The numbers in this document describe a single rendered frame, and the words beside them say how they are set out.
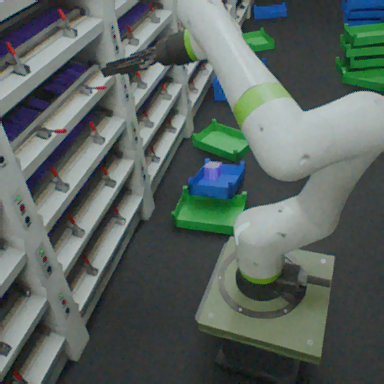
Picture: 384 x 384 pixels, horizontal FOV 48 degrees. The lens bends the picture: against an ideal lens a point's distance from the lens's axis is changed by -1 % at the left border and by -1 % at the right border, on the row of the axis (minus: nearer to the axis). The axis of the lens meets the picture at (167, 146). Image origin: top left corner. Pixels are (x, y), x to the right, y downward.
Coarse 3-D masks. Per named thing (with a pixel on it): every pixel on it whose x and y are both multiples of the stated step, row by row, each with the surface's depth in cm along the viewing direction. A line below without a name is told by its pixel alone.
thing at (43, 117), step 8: (88, 72) 151; (80, 80) 147; (72, 88) 142; (64, 96) 138; (56, 104) 134; (48, 112) 130; (40, 120) 127; (32, 128) 123; (24, 136) 120; (32, 136) 122; (16, 144) 117
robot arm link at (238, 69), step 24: (192, 0) 98; (216, 0) 98; (192, 24) 97; (216, 24) 93; (216, 48) 91; (240, 48) 89; (216, 72) 92; (240, 72) 85; (264, 72) 85; (240, 96) 83
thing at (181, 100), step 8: (176, 0) 216; (176, 8) 216; (168, 24) 217; (176, 24) 218; (160, 32) 221; (168, 32) 219; (176, 72) 231; (184, 72) 235; (184, 80) 237; (184, 88) 237; (184, 96) 239; (176, 104) 243; (184, 104) 241; (184, 128) 251; (192, 128) 258; (184, 136) 254
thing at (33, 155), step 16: (80, 64) 160; (96, 64) 157; (96, 80) 152; (112, 80) 158; (80, 96) 143; (96, 96) 148; (64, 112) 135; (80, 112) 139; (48, 128) 128; (64, 128) 130; (32, 144) 121; (48, 144) 123; (16, 160) 110; (32, 160) 116
